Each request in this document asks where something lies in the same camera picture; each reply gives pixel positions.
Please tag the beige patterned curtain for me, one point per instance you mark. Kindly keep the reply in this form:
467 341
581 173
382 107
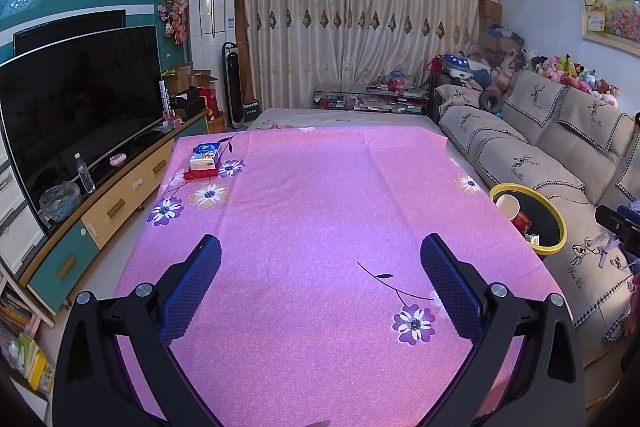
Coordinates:
350 22

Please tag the blue star print plush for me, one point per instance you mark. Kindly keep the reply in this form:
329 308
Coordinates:
457 64

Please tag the clear water bottle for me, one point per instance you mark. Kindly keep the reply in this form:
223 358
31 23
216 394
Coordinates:
85 174

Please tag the dotted paper cup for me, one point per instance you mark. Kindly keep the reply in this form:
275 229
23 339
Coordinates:
509 207

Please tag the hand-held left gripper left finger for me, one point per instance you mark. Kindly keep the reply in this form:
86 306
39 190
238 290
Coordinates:
192 289

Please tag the stack of cardboard boxes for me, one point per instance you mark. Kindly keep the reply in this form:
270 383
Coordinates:
490 12

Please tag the large curved television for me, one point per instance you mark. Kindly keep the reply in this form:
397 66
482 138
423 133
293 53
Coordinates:
75 117

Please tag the small pink dish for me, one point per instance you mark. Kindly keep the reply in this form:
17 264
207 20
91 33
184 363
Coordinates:
118 159

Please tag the red flat packet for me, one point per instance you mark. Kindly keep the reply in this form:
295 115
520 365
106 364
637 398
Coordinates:
197 174

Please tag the white tall tube box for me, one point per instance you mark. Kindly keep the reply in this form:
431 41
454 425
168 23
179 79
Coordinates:
164 99

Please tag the flat black television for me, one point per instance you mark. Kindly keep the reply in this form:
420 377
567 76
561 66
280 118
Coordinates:
70 29

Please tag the framed flower painting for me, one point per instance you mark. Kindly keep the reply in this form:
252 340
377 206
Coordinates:
620 2

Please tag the pink floral tablecloth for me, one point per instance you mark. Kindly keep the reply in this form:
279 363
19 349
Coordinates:
310 207

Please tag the green box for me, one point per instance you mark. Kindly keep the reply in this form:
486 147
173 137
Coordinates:
251 111

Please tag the black tower fan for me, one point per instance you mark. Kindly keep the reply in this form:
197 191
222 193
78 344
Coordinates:
233 82

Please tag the blue white tissue pack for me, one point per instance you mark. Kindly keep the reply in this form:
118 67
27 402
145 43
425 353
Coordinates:
206 156

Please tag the open cardboard boxes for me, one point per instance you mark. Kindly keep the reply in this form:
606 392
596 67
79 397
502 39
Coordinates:
192 79

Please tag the glass bowl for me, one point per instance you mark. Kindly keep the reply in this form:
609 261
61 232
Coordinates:
60 202

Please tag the glass coffee table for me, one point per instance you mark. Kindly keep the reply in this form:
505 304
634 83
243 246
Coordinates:
370 99

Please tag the hanging floral decoration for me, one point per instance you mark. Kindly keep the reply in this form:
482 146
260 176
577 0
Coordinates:
175 17

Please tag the bookshelf with books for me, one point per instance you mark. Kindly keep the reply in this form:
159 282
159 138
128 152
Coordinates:
20 332

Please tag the beige covered sofa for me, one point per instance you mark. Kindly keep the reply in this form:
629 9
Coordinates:
530 157

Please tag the yellow rim trash bin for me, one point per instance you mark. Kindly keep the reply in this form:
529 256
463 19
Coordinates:
547 219

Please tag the black box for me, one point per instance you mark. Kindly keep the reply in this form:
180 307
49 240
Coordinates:
189 102

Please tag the small pink box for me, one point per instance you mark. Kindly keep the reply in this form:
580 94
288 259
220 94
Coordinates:
174 122

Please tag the foil snack wrapper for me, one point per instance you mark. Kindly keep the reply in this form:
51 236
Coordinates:
521 223

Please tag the pile of plush toys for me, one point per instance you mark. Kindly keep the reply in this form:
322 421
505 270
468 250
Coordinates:
565 67

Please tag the teal yellow tv cabinet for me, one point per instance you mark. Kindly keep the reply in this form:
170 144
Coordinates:
125 192

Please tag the red paper bag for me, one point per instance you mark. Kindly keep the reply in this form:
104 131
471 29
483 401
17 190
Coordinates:
209 102

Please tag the white drawer unit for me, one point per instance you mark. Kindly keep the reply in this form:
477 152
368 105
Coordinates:
20 232

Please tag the white standing air conditioner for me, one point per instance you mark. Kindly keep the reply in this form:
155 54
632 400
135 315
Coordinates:
210 17

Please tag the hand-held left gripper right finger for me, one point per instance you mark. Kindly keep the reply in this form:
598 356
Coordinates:
450 289

